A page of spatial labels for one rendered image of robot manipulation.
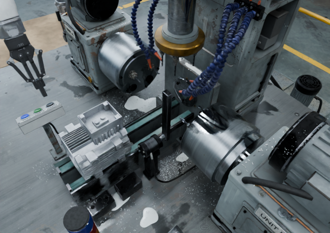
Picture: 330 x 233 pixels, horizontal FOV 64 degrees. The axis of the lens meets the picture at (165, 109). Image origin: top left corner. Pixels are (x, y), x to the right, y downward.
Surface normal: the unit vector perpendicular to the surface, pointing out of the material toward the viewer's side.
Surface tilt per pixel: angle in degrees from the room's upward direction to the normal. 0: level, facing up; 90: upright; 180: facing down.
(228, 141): 24
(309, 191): 90
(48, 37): 0
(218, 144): 39
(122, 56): 32
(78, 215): 0
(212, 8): 90
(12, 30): 67
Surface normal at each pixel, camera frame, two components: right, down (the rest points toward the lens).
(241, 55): -0.77, 0.46
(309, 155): -0.58, -0.08
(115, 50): -0.40, -0.33
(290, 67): 0.02, -0.67
